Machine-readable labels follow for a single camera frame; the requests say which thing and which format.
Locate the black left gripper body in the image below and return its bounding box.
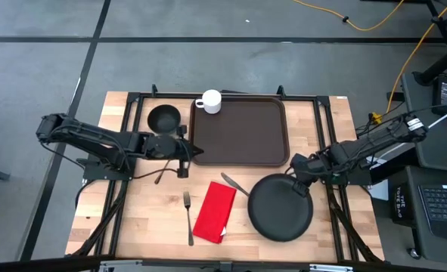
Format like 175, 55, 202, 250
143, 125, 191, 180

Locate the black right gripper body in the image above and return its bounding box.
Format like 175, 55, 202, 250
290, 152, 324, 186

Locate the black bowl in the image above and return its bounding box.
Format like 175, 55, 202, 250
147, 104, 182, 135

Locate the dark metal spoon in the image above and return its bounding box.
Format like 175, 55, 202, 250
154, 158, 172, 186

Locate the black round plate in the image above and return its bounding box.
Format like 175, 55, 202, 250
247, 173, 315, 243

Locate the dark metal knife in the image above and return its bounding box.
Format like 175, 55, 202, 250
220, 172, 251, 197

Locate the white mug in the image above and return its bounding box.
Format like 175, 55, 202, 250
194, 89, 223, 115

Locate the red cloth napkin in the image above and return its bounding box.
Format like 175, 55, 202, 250
191, 181, 237, 245

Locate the dark metal fork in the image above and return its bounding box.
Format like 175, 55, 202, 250
182, 190, 195, 247

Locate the brown plastic tray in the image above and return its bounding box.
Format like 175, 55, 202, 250
188, 95, 291, 168

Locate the white paper sheet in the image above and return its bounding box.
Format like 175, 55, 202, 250
367, 184, 390, 202

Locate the black tote bag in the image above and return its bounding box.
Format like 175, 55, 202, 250
390, 182, 417, 228

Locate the dark grey side desk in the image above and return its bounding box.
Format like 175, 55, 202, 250
387, 71, 447, 265

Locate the black laptop keyboard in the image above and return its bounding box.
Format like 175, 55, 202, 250
418, 184, 447, 243

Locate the white thin rod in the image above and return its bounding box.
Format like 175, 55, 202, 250
396, 101, 447, 148

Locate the black crossbar with silver mounts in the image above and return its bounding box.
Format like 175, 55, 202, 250
0, 255, 447, 272

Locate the black desk stand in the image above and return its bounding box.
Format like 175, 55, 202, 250
413, 0, 447, 87

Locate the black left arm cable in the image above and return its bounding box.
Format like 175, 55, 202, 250
131, 167, 180, 181

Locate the black metal table frame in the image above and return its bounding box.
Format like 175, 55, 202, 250
66, 90, 385, 265

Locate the yellow cable with black knot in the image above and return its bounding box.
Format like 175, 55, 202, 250
291, 0, 407, 32

